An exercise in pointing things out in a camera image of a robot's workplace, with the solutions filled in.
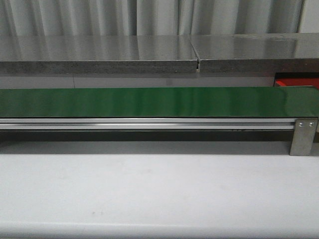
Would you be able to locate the green conveyor belt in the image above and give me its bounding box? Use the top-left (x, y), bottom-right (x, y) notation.
top-left (0, 87), bottom-right (319, 118)

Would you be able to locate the left grey stone slab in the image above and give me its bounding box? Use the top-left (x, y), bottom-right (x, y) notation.
top-left (0, 35), bottom-right (197, 75)

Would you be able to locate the red plastic tray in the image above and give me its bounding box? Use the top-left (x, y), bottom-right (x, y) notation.
top-left (275, 78), bottom-right (319, 89)

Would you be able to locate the grey pleated curtain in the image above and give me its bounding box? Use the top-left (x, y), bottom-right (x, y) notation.
top-left (0, 0), bottom-right (304, 36)

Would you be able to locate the steel conveyor support bracket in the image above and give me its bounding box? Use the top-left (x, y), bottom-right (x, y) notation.
top-left (290, 118), bottom-right (318, 156)

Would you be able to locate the aluminium conveyor side rail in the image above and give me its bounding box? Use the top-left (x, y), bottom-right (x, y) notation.
top-left (0, 118), bottom-right (296, 130)

